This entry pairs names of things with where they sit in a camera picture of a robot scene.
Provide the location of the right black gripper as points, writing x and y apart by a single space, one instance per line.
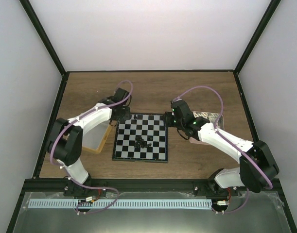
167 121

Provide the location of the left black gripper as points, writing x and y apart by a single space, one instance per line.
127 116

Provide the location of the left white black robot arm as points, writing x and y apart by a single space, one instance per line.
66 137

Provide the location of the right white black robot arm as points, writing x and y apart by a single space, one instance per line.
257 167

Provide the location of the pile of black chess pieces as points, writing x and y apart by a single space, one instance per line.
141 143

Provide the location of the black and silver chessboard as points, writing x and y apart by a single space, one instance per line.
143 138

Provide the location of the yellow tin box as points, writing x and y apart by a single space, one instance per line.
95 139

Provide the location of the pink tin box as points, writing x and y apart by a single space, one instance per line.
212 118

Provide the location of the black frame post left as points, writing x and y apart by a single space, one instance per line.
29 10

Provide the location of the black frame post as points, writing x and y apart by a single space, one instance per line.
269 12
29 10

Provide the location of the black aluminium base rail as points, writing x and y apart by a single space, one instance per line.
198 186

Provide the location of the light blue cable duct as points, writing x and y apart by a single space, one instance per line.
121 204

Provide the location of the black frame post right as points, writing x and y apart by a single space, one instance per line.
269 12

